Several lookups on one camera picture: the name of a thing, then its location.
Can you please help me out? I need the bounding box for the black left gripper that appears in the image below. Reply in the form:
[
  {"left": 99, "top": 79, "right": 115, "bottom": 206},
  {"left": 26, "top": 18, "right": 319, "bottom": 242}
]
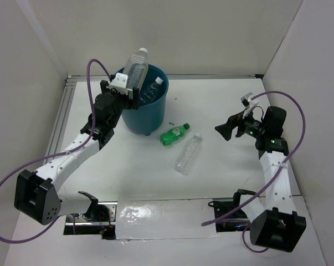
[{"left": 100, "top": 80, "right": 138, "bottom": 128}]

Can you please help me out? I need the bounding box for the large clear bottle front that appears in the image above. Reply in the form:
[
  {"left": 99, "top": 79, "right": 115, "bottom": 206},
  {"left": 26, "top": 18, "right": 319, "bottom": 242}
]
[{"left": 122, "top": 48, "right": 149, "bottom": 90}]

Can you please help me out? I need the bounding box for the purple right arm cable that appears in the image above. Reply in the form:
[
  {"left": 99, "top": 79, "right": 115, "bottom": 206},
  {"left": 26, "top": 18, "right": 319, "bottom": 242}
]
[{"left": 201, "top": 91, "right": 306, "bottom": 253}]

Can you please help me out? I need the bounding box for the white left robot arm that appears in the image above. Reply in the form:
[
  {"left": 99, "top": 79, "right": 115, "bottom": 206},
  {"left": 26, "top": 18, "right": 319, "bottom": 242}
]
[{"left": 14, "top": 73, "right": 139, "bottom": 225}]

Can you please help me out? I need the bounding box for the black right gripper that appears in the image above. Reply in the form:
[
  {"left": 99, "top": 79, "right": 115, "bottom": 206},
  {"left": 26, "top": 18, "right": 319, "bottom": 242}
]
[{"left": 215, "top": 106, "right": 266, "bottom": 141}]

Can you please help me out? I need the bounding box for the white front cover panel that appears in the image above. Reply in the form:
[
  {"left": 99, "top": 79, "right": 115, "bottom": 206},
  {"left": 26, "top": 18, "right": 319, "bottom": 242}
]
[{"left": 115, "top": 199, "right": 217, "bottom": 240}]

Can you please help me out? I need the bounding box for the green plastic bottle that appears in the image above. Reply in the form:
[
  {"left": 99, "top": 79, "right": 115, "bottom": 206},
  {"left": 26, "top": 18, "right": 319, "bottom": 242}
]
[{"left": 160, "top": 123, "right": 190, "bottom": 146}]

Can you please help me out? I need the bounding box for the aluminium frame rail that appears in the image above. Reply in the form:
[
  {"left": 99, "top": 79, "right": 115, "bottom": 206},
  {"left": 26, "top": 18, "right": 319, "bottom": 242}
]
[{"left": 35, "top": 74, "right": 264, "bottom": 195}]

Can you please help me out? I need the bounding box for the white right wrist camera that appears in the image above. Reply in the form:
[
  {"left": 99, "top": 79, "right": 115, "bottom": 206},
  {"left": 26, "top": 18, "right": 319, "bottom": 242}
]
[{"left": 240, "top": 93, "right": 259, "bottom": 118}]

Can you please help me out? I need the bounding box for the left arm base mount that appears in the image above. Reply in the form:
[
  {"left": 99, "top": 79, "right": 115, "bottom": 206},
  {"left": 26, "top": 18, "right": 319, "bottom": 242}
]
[{"left": 63, "top": 191, "right": 118, "bottom": 240}]

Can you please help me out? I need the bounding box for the teal plastic bin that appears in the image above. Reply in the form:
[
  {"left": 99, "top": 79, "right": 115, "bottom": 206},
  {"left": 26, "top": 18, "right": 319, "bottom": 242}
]
[{"left": 117, "top": 64, "right": 169, "bottom": 136}]

